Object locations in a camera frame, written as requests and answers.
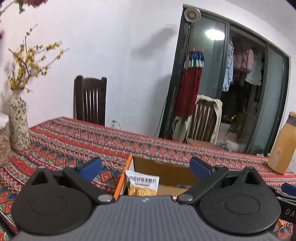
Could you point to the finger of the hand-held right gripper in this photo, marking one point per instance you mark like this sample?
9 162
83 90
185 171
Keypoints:
288 198
291 190

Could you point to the pink hanging garments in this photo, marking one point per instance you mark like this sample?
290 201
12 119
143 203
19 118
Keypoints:
242 58

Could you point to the dark wooden chair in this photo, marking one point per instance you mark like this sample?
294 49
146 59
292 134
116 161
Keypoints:
90 82

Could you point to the white fluffy object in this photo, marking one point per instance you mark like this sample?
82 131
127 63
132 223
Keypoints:
233 145

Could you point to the brown wooden chair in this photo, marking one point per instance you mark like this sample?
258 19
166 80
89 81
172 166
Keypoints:
211 122

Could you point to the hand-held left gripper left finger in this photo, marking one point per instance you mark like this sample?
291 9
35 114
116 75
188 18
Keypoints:
92 168

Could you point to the yellow flower branches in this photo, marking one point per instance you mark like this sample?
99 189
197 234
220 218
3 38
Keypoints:
17 82

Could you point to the white hanging garment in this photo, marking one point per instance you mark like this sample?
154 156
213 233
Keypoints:
254 74

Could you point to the sliding glass door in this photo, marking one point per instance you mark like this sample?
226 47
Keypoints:
266 120

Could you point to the floral ceramic vase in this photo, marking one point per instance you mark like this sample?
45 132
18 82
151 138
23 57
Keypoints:
19 122

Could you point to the pink artificial flowers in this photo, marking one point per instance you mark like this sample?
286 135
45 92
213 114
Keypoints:
37 2

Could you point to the yellow thermos jug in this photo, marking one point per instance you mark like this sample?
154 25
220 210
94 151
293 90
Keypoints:
281 150

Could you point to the wall power socket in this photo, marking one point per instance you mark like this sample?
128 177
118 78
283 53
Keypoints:
115 124

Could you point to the red patterned tablecloth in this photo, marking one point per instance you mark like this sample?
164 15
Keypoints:
69 143

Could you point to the round lamp head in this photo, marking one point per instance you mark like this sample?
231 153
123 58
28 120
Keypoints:
192 14

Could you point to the black lamp stand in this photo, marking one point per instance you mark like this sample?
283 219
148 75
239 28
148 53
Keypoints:
188 34

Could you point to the chair with draped cloth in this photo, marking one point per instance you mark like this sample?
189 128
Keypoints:
217 106

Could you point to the orange cardboard box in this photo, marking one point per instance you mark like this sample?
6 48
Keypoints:
166 173

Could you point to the red tassel hanging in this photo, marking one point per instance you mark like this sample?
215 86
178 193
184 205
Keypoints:
189 92

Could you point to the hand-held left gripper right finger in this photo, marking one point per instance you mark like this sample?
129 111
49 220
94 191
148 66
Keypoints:
200 167

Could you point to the light blue shirt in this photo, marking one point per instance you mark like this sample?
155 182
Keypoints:
227 74

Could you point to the clear lidded container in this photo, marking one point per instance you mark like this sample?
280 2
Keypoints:
4 143

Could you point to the white orange crisps packet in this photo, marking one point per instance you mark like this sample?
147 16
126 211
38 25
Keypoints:
141 185

